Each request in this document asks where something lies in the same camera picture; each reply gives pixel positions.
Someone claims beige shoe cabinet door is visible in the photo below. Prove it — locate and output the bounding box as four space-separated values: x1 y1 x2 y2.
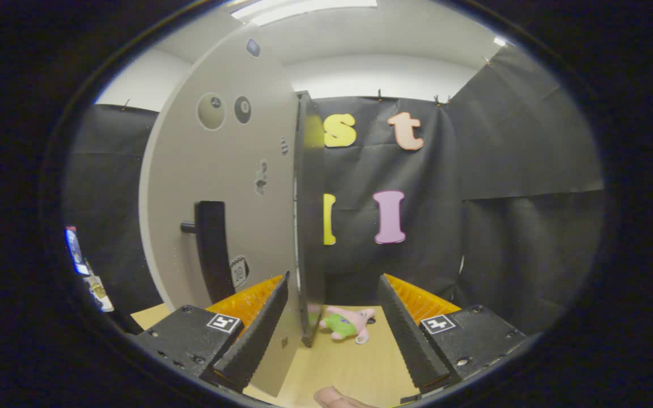
138 23 304 397

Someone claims long ceiling light panel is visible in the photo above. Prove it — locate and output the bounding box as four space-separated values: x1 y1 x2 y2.
230 0 378 26

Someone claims grey shoe cabinet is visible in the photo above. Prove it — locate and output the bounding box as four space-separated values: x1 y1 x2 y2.
294 91 327 347

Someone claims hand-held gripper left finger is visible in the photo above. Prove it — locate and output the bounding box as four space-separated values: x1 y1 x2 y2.
128 271 291 394

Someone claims pink plush toy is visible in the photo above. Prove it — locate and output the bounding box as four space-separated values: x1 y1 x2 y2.
319 306 376 345

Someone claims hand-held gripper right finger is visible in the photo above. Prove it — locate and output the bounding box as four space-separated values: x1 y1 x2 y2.
376 273 528 396

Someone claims black door handle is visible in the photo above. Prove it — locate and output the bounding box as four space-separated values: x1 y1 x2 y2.
181 201 236 304

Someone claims black backdrop cloth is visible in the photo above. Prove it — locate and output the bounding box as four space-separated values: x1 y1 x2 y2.
63 45 608 335

